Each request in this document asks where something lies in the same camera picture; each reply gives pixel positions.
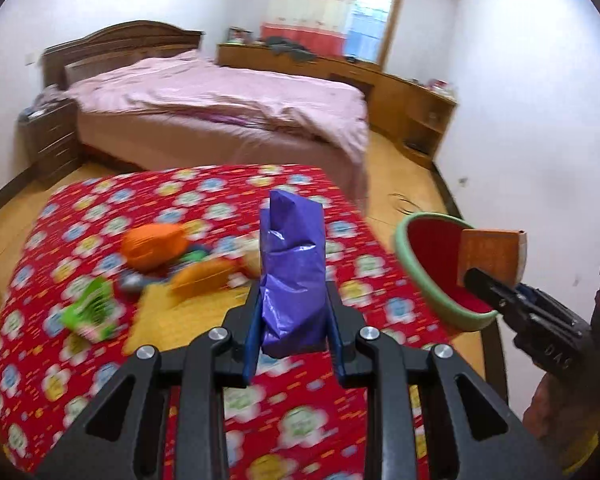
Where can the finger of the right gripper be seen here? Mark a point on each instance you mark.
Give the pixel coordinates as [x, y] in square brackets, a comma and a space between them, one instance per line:
[509, 303]
[535, 301]

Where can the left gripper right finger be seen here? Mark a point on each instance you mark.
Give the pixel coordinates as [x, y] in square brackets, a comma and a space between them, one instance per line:
[342, 328]

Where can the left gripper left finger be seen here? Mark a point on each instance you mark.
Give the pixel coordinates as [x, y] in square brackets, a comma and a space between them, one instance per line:
[245, 325]

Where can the orange cardboard box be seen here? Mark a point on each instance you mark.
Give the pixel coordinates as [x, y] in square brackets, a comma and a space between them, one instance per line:
[501, 254]

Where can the purple plastic bag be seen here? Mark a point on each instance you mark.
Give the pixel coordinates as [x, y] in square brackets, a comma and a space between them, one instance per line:
[293, 275]

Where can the yellow foam net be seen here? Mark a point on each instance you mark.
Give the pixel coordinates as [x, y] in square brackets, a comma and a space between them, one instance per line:
[166, 322]

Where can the green rimmed red bin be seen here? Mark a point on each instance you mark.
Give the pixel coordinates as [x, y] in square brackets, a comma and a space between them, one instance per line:
[427, 244]

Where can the orange knitted hat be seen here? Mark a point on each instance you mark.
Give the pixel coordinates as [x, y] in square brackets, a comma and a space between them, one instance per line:
[147, 247]

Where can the red floral blanket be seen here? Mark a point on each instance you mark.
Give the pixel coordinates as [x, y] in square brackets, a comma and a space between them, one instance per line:
[294, 421]

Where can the green plastic toy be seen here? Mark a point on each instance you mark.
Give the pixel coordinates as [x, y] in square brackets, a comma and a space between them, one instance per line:
[95, 315]

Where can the long wooden cabinet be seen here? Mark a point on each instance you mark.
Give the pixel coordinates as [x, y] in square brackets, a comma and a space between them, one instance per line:
[414, 118]

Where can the pink duvet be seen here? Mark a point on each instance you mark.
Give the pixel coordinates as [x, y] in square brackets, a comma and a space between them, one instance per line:
[192, 85]

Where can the dark wooden nightstand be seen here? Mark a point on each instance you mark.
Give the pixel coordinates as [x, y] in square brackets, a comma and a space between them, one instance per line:
[51, 137]

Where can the dark clothes pile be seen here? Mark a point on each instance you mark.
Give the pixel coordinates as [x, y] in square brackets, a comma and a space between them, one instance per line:
[280, 45]

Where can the floral red curtain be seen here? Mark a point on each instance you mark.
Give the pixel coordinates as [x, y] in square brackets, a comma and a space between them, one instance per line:
[319, 25]

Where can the window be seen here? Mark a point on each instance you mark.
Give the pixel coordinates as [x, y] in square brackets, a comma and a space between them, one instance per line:
[370, 31]

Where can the wooden bed frame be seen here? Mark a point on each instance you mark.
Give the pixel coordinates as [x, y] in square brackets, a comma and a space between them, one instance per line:
[165, 141]

